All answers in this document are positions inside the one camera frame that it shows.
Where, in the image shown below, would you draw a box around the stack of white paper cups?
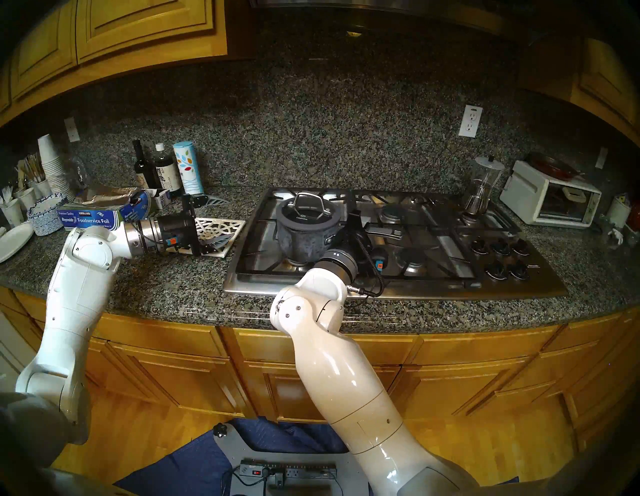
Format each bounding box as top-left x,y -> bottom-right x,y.
37,133 -> 73,198

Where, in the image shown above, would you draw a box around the blue patterned paper bowls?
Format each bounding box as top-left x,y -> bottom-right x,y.
26,194 -> 68,237

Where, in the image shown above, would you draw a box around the white cutout pattern trivet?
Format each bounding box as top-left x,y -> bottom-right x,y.
165,216 -> 247,258

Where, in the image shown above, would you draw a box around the glass and chrome coffee maker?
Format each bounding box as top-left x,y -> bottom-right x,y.
461,156 -> 506,217

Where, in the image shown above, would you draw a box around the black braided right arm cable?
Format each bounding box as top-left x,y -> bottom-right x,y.
345,235 -> 386,299

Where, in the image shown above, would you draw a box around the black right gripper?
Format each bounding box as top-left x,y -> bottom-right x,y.
327,211 -> 377,274

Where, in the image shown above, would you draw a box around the white appliance front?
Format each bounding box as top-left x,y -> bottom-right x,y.
0,310 -> 41,396

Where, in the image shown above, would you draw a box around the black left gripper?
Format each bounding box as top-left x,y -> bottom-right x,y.
156,194 -> 237,257

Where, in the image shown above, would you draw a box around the red frying pan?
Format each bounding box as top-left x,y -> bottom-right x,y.
525,151 -> 583,182

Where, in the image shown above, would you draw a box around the wooden upper cabinet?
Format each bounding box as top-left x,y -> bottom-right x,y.
0,0 -> 251,126
520,37 -> 640,146

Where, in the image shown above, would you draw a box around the white toaster oven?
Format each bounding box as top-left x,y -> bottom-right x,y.
499,160 -> 602,229

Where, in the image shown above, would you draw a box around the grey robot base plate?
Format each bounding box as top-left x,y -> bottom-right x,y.
214,424 -> 371,496

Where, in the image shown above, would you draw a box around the glass pot lid steel handle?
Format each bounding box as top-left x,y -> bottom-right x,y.
276,191 -> 345,233

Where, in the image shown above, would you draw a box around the white paper plates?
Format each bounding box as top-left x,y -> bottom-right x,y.
0,221 -> 35,264

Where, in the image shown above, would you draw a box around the steel range hood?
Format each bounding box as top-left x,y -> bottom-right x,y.
250,0 -> 506,36

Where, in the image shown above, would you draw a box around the grey power strip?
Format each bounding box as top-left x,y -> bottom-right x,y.
239,462 -> 338,488

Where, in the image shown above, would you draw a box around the soy sauce bottle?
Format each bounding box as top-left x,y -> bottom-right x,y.
153,143 -> 182,197

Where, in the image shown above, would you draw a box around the blue white leaf-print canister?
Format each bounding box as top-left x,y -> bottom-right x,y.
173,141 -> 205,197

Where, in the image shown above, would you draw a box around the blue aluminium foil box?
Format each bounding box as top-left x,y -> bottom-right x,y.
60,186 -> 153,231

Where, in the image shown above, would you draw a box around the clear plastic bag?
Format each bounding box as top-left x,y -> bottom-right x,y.
65,156 -> 91,191

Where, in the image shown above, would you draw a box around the dark wine bottle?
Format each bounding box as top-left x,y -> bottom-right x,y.
132,139 -> 155,190

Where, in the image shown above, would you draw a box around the white mug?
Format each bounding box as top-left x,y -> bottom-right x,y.
605,194 -> 632,228

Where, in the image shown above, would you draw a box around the stainless steel gas cooktop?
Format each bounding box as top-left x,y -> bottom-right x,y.
223,187 -> 568,301

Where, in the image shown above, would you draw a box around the bunch of wooden stirrers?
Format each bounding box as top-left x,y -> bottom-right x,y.
17,152 -> 46,183

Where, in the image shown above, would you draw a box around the speckled grey saucepan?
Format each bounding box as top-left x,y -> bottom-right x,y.
276,207 -> 405,267

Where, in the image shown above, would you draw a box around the wooden lower cabinets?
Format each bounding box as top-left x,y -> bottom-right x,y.
0,285 -> 640,451

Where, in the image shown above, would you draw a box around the white wall power outlet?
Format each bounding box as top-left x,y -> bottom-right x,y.
458,105 -> 484,138

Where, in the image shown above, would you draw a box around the blue moving blanket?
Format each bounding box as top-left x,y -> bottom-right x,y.
114,417 -> 521,496

